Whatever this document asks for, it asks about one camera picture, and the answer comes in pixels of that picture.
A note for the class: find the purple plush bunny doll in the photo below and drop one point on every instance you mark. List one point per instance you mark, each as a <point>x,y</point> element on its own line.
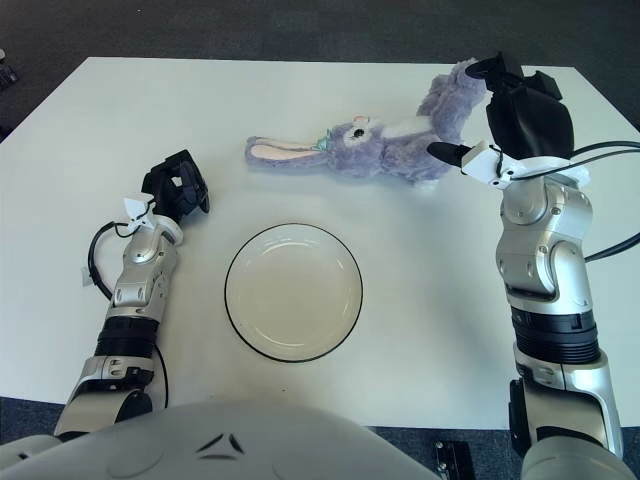
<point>390,155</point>

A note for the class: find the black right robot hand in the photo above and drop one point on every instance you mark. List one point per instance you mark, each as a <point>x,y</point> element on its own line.
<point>530,125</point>

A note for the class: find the white plate with black rim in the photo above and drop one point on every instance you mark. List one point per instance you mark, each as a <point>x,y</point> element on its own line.
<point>295,295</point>

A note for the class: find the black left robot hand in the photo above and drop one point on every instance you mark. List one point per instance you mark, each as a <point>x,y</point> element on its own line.
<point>177,187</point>

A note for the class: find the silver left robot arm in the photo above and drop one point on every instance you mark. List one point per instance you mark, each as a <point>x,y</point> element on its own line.
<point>142,280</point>

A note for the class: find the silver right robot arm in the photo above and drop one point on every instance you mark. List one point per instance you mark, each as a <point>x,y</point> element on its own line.
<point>545,260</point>

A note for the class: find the black metal bracket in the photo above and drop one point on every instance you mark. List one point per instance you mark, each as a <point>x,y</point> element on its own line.
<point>452,460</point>

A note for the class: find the grey robot torso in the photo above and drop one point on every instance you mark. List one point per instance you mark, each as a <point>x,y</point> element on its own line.
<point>225,440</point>

